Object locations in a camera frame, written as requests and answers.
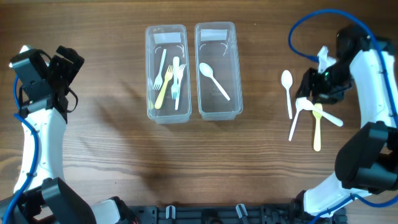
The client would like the white spoon crossing diagonal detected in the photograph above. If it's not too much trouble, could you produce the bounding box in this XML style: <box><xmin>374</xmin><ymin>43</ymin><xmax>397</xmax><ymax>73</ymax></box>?
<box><xmin>297</xmin><ymin>97</ymin><xmax>343</xmax><ymax>127</ymax></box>

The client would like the white spoon slanted handle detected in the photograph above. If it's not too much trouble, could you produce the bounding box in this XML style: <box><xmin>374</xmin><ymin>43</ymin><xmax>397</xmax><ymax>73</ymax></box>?
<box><xmin>289</xmin><ymin>98</ymin><xmax>303</xmax><ymax>141</ymax></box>

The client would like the yellow plastic spoon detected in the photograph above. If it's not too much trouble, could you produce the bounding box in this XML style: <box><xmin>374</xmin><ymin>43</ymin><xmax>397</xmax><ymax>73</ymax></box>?
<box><xmin>312</xmin><ymin>111</ymin><xmax>322</xmax><ymax>152</ymax></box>

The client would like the white plastic spoon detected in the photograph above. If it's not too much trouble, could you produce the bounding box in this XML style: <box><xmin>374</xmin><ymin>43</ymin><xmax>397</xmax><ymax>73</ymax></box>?
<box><xmin>281</xmin><ymin>70</ymin><xmax>293</xmax><ymax>119</ymax></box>
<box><xmin>199</xmin><ymin>63</ymin><xmax>231</xmax><ymax>101</ymax></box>

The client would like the yellow plastic fork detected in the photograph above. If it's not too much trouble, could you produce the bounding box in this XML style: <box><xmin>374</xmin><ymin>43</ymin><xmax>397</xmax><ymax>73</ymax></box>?
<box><xmin>154</xmin><ymin>65</ymin><xmax>174</xmax><ymax>110</ymax></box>

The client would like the light blue plastic fork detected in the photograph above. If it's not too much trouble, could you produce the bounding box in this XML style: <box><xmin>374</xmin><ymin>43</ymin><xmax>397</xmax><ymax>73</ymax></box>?
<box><xmin>171</xmin><ymin>56</ymin><xmax>180</xmax><ymax>100</ymax></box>

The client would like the white plastic fork long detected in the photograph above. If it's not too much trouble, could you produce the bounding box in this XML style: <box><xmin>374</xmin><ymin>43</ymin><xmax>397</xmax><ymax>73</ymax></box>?
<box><xmin>175</xmin><ymin>64</ymin><xmax>186</xmax><ymax>110</ymax></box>

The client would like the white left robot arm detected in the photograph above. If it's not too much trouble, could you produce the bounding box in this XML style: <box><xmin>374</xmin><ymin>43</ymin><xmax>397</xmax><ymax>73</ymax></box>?
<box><xmin>1</xmin><ymin>46</ymin><xmax>317</xmax><ymax>223</ymax></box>

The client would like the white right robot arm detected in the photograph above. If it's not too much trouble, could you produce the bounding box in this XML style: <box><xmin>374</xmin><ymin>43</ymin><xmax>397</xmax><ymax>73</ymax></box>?
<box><xmin>289</xmin><ymin>24</ymin><xmax>397</xmax><ymax>223</ymax></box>

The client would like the right clear plastic container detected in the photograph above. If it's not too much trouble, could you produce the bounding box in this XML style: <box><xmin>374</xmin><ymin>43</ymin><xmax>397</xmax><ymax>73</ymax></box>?
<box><xmin>195</xmin><ymin>22</ymin><xmax>243</xmax><ymax>121</ymax></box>

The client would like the clear plastic container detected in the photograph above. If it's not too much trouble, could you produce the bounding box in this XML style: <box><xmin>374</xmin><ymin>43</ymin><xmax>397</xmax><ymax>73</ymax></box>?
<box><xmin>145</xmin><ymin>24</ymin><xmax>192</xmax><ymax>124</ymax></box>
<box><xmin>195</xmin><ymin>22</ymin><xmax>243</xmax><ymax>121</ymax></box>

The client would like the left clear plastic container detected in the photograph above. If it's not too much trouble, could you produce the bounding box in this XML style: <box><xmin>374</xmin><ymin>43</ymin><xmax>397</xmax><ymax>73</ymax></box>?
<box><xmin>145</xmin><ymin>24</ymin><xmax>192</xmax><ymax>124</ymax></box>

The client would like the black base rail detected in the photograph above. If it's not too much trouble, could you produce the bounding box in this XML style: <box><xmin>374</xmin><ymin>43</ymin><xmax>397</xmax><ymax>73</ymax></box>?
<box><xmin>130</xmin><ymin>203</ymin><xmax>348</xmax><ymax>224</ymax></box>

